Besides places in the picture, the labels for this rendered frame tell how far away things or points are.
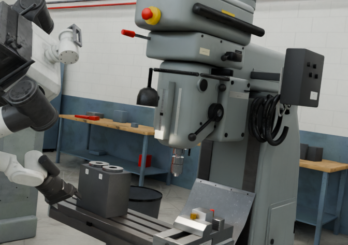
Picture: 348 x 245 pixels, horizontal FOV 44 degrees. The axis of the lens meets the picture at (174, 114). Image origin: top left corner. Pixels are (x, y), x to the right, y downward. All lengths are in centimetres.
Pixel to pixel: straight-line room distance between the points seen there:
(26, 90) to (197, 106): 59
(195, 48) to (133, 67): 628
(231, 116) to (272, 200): 48
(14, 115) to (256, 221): 111
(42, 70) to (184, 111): 50
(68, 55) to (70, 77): 761
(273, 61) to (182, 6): 69
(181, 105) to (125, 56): 642
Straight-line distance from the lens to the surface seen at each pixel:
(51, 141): 906
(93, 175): 188
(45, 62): 149
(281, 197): 207
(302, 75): 162
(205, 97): 156
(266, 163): 189
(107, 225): 178
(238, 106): 173
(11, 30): 145
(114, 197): 183
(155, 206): 359
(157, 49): 157
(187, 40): 149
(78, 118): 750
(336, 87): 579
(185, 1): 143
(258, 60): 186
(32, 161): 160
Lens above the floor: 151
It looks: 3 degrees down
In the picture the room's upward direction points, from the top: 6 degrees clockwise
